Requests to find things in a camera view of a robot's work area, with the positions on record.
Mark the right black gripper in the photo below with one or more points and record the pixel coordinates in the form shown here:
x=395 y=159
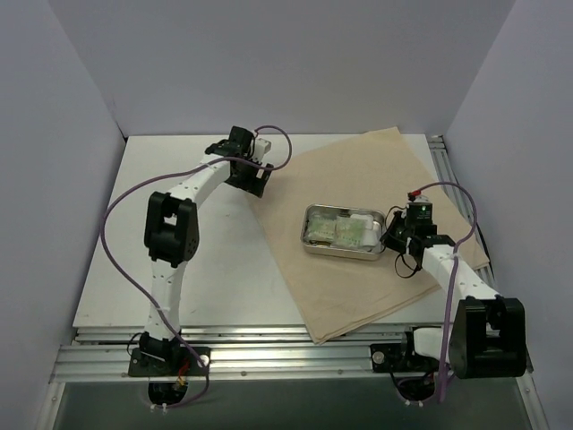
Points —
x=395 y=233

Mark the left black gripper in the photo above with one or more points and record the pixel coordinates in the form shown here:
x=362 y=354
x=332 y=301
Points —
x=252 y=180

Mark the white gauze pad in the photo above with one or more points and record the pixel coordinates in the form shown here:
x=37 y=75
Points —
x=369 y=222
x=370 y=238

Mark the green gauze packet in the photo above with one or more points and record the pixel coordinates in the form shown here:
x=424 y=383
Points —
x=321 y=230
x=349 y=233

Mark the stainless steel tray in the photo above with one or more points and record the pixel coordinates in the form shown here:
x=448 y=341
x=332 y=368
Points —
x=337 y=212

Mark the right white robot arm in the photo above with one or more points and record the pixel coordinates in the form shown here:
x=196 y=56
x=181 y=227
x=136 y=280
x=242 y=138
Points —
x=484 y=333

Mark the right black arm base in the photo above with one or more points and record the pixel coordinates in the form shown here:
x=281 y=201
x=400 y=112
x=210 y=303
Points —
x=398 y=358

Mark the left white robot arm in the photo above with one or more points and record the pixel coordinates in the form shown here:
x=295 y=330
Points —
x=172 y=233

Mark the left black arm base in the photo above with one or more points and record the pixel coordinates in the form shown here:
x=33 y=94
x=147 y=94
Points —
x=183 y=363

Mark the beige cloth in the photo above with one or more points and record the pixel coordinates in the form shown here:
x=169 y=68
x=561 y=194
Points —
x=372 y=171

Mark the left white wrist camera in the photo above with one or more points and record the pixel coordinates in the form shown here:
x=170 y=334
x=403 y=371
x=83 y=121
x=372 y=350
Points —
x=260 y=147

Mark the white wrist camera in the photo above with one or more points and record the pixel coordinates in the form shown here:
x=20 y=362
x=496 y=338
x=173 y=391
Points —
x=260 y=147
x=417 y=197

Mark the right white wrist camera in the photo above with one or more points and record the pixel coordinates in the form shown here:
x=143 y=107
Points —
x=417 y=197

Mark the right side aluminium rail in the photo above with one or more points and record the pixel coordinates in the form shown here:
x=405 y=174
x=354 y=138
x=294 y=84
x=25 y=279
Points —
x=445 y=173

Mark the aluminium rail frame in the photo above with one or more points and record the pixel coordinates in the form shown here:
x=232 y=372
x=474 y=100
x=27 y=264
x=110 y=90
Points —
x=271 y=377

